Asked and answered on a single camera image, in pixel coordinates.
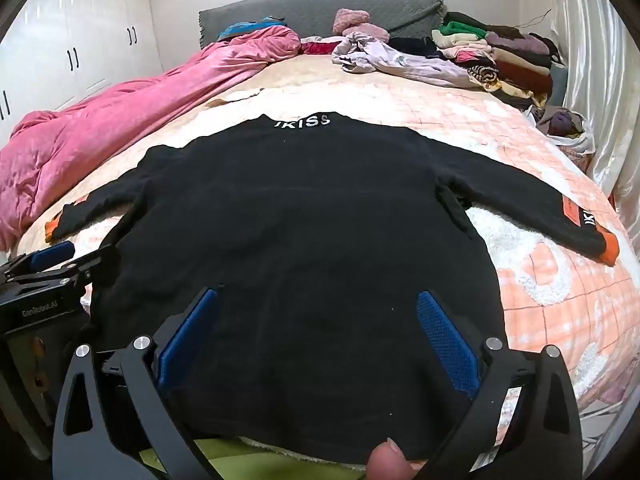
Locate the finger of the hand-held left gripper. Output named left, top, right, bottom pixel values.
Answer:
left=50, top=244, right=121, bottom=291
left=0, top=241, right=76, bottom=283

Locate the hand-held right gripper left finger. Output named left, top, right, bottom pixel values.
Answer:
left=52, top=287, right=221, bottom=480

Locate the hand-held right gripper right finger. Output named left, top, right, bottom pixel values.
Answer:
left=416, top=290, right=585, bottom=480

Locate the black sweater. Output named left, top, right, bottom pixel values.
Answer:
left=45, top=112, right=621, bottom=466

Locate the white bag of clothes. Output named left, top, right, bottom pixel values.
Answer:
left=522, top=105, right=598, bottom=156

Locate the pile of folded clothes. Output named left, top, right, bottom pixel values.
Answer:
left=431, top=11, right=563, bottom=108

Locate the person's right hand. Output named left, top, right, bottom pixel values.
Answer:
left=367, top=439, right=423, bottom=480

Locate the peach plaid fleece blanket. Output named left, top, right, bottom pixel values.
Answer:
left=10, top=87, right=640, bottom=461

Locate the yellow-green cloth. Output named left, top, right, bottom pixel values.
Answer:
left=140, top=435, right=371, bottom=480

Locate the pink quilt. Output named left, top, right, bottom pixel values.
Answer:
left=0, top=25, right=303, bottom=253

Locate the white wardrobe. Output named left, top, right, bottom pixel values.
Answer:
left=0, top=0, right=166, bottom=146

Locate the bed with beige sheet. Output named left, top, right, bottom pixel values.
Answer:
left=10, top=50, right=526, bottom=261

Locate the grey-blue cushion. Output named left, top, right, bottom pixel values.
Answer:
left=550, top=62, right=569, bottom=106

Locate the blue patterned cloth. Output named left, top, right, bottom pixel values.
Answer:
left=217, top=16, right=288, bottom=41

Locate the crumpled lilac garment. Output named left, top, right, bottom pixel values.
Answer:
left=331, top=31, right=476, bottom=88

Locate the black crumpled garment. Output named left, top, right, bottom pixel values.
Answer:
left=387, top=35, right=441, bottom=58

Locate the red cloth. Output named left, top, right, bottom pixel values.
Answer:
left=300, top=37, right=343, bottom=56

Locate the dusty pink cushion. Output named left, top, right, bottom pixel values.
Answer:
left=345, top=22, right=391, bottom=43

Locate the white satin curtain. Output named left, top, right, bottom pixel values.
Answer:
left=547, top=0, right=640, bottom=221

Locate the grey padded headboard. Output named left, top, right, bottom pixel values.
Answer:
left=197, top=0, right=446, bottom=51

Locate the pink fluffy garment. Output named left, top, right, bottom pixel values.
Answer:
left=334, top=8, right=372, bottom=36

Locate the dark wall cable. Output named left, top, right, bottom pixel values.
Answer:
left=517, top=7, right=553, bottom=28

